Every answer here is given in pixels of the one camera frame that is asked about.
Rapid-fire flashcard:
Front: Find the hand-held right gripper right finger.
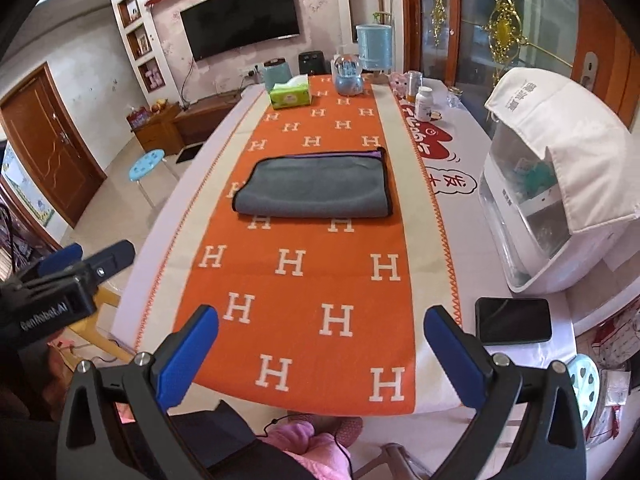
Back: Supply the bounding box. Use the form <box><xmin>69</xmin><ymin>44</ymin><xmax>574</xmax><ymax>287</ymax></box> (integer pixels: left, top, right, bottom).
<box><xmin>424</xmin><ymin>304</ymin><xmax>587</xmax><ymax>480</ymax></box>

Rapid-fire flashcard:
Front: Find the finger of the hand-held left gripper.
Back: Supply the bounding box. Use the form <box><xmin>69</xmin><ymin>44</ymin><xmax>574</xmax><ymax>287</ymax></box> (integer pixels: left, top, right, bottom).
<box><xmin>12</xmin><ymin>242</ymin><xmax>84</xmax><ymax>282</ymax></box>
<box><xmin>81</xmin><ymin>239</ymin><xmax>137</xmax><ymax>287</ymax></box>

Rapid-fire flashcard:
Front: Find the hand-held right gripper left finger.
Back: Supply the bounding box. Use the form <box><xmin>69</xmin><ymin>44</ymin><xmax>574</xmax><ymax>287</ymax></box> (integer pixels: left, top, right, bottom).
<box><xmin>56</xmin><ymin>304</ymin><xmax>221</xmax><ymax>480</ymax></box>

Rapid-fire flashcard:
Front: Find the grey towel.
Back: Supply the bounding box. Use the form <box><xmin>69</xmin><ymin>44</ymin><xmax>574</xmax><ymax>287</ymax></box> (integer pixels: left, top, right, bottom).
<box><xmin>233</xmin><ymin>146</ymin><xmax>396</xmax><ymax>220</ymax></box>

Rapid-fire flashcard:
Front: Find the black smartphone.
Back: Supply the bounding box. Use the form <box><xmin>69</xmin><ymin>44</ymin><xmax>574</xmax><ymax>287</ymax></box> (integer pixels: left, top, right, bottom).
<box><xmin>474</xmin><ymin>297</ymin><xmax>553</xmax><ymax>346</ymax></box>

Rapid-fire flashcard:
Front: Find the person's black clothing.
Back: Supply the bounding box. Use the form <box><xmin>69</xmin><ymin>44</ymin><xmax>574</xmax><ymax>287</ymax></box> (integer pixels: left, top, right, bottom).
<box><xmin>165</xmin><ymin>400</ymin><xmax>321</xmax><ymax>480</ymax></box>

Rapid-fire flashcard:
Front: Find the blue round stool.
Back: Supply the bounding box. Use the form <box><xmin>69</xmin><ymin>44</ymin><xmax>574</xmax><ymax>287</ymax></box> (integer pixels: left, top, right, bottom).
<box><xmin>129</xmin><ymin>149</ymin><xmax>181</xmax><ymax>208</ymax></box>

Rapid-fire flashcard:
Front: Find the brown wooden door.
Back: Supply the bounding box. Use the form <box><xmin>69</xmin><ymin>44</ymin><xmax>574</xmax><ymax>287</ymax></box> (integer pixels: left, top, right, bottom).
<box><xmin>0</xmin><ymin>61</ymin><xmax>108</xmax><ymax>228</ymax></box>

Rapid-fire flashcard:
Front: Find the white printed tablecloth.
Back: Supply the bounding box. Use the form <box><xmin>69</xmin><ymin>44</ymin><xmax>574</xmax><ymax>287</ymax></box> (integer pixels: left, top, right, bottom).
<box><xmin>111</xmin><ymin>77</ymin><xmax>576</xmax><ymax>411</ymax></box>

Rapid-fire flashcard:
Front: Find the white countertop appliance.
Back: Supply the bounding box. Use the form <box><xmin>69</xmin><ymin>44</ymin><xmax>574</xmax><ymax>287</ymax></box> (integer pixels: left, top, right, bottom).
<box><xmin>479</xmin><ymin>120</ymin><xmax>626</xmax><ymax>295</ymax></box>

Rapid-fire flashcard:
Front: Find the pale blue plastic stool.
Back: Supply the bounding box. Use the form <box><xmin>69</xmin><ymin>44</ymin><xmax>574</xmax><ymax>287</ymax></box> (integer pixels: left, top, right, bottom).
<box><xmin>567</xmin><ymin>354</ymin><xmax>599</xmax><ymax>433</ymax></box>

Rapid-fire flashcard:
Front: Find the person's pink clothing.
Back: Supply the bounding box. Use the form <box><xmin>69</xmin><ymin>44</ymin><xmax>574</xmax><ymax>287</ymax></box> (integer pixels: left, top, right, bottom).
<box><xmin>260</xmin><ymin>417</ymin><xmax>364</xmax><ymax>480</ymax></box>

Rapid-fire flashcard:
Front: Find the wooden television cabinet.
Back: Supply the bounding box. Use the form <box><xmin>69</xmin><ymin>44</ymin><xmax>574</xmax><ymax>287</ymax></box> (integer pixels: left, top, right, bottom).
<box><xmin>131</xmin><ymin>95</ymin><xmax>246</xmax><ymax>157</ymax></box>

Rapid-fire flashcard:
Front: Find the orange printed blanket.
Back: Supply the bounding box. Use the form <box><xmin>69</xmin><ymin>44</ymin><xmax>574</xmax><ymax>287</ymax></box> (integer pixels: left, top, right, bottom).
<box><xmin>134</xmin><ymin>74</ymin><xmax>463</xmax><ymax>417</ymax></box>

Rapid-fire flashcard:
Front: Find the pile of plastic bags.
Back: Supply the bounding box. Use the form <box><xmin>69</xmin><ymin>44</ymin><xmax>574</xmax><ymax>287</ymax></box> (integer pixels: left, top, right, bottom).
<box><xmin>585</xmin><ymin>305</ymin><xmax>640</xmax><ymax>451</ymax></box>

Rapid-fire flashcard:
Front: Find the green tissue box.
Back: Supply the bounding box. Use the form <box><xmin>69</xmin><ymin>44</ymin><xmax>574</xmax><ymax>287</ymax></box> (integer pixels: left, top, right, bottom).
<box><xmin>269</xmin><ymin>74</ymin><xmax>313</xmax><ymax>111</ymax></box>

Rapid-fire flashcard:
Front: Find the pale blue kettle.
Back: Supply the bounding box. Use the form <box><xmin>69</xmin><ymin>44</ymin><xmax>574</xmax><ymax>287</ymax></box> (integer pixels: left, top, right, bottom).
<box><xmin>262</xmin><ymin>59</ymin><xmax>292</xmax><ymax>92</ymax></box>

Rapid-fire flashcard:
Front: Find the white pill bottle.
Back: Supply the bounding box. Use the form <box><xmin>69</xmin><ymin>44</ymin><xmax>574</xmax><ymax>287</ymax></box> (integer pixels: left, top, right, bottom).
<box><xmin>415</xmin><ymin>86</ymin><xmax>435</xmax><ymax>122</ymax></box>

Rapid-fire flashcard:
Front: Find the white appliance cover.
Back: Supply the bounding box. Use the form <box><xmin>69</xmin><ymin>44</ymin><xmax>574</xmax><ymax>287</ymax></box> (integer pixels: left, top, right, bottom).
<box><xmin>484</xmin><ymin>67</ymin><xmax>635</xmax><ymax>235</ymax></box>

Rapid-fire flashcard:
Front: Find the black small appliance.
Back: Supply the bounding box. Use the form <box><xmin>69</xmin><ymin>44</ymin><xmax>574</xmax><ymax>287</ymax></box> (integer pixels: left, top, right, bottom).
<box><xmin>298</xmin><ymin>50</ymin><xmax>327</xmax><ymax>77</ymax></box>

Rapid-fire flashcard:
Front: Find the glass jar with blue base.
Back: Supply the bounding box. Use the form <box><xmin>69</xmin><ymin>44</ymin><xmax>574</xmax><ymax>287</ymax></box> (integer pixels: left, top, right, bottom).
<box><xmin>331</xmin><ymin>55</ymin><xmax>366</xmax><ymax>97</ymax></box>

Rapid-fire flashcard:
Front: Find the light blue bucket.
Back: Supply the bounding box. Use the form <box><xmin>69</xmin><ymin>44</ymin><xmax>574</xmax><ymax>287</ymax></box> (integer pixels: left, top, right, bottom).
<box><xmin>356</xmin><ymin>23</ymin><xmax>394</xmax><ymax>72</ymax></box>

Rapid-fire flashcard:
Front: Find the glass door with gold ornament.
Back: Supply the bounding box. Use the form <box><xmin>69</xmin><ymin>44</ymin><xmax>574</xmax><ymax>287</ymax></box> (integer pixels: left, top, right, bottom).
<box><xmin>415</xmin><ymin>0</ymin><xmax>581</xmax><ymax>86</ymax></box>

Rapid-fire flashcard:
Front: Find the wall poster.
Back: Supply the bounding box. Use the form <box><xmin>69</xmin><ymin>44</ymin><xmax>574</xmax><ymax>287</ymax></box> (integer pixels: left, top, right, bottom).
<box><xmin>0</xmin><ymin>142</ymin><xmax>56</xmax><ymax>226</ymax></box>

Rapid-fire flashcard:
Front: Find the built-in wall bookshelf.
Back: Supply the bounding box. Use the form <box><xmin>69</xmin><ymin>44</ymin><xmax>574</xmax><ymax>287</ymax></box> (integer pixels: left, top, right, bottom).
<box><xmin>116</xmin><ymin>0</ymin><xmax>164</xmax><ymax>94</ymax></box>

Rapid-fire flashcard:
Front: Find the black wall television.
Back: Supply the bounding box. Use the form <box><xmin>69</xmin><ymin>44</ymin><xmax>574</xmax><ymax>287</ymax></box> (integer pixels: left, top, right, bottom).
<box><xmin>180</xmin><ymin>0</ymin><xmax>301</xmax><ymax>62</ymax></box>

